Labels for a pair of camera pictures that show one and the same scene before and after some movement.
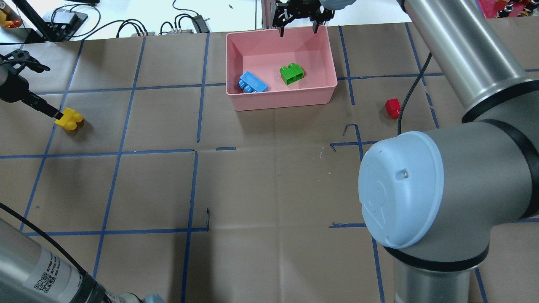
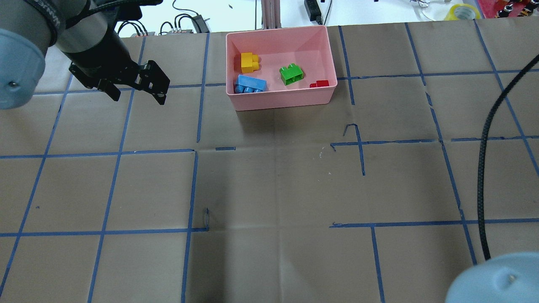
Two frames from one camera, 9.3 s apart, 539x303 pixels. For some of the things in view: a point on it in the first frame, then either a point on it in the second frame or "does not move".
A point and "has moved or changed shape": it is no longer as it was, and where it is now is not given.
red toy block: x=393 y=106 -> x=319 y=83
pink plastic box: x=262 y=53 does not move
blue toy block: x=251 y=83 has moved or changed shape
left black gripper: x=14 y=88 -> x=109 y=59
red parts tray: x=490 y=8 does not move
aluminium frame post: x=268 y=8 does not move
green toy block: x=292 y=73 does not move
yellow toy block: x=69 y=120 -> x=249 y=62
